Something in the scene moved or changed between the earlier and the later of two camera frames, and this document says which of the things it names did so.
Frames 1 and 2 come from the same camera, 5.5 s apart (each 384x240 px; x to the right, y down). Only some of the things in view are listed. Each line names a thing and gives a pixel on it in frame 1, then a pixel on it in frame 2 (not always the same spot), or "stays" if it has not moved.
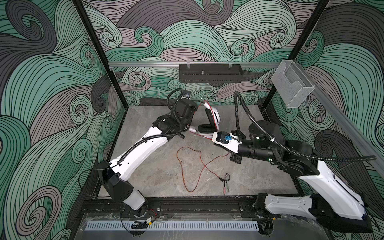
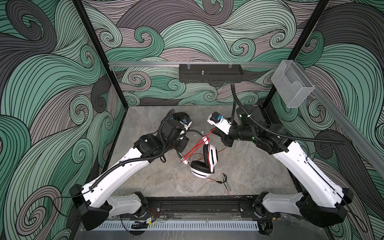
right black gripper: [238, 157] → [229, 139]
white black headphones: [207, 130] → [199, 169]
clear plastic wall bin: [292, 84] stays
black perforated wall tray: [210, 73] stays
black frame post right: [318, 9] stays
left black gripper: [188, 121] → [183, 141]
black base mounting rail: [115, 206] stays
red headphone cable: [196, 151] → [192, 153]
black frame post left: [87, 20] stays
